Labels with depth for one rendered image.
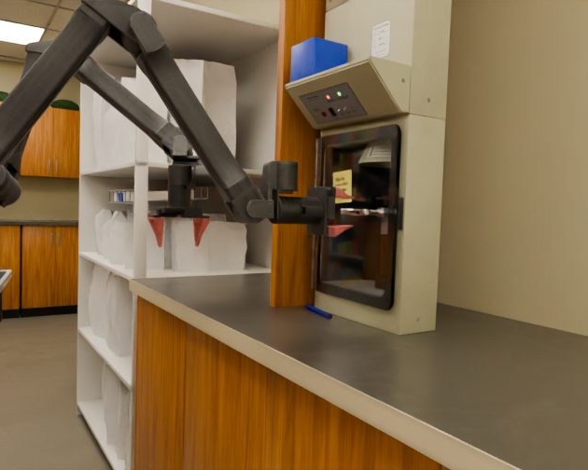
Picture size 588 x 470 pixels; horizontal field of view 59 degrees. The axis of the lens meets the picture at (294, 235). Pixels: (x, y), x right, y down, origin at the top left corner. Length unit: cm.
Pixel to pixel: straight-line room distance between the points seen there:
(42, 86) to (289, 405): 71
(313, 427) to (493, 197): 84
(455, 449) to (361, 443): 22
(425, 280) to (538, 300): 37
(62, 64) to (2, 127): 14
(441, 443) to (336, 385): 21
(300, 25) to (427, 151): 52
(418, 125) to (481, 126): 44
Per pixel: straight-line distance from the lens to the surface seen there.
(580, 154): 141
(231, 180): 101
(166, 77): 102
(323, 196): 110
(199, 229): 138
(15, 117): 99
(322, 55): 128
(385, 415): 77
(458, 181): 160
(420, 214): 116
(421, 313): 119
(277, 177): 105
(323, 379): 87
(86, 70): 149
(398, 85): 113
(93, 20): 102
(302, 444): 102
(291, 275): 141
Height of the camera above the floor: 121
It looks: 3 degrees down
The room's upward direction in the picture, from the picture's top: 2 degrees clockwise
